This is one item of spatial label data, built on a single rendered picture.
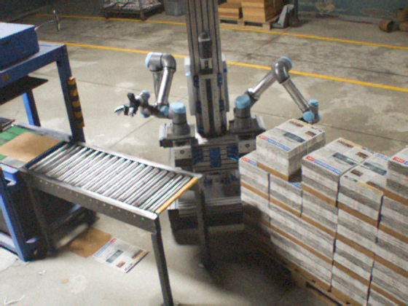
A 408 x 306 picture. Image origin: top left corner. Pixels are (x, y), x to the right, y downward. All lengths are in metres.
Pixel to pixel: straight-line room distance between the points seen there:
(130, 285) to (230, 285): 0.75
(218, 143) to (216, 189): 0.53
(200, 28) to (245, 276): 1.86
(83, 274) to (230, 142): 1.55
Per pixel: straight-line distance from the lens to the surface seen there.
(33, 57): 3.95
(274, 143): 3.22
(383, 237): 2.93
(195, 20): 3.83
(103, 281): 3.94
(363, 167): 3.01
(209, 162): 4.06
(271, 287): 3.71
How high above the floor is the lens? 2.62
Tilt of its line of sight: 30 degrees down
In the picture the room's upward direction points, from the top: 6 degrees counter-clockwise
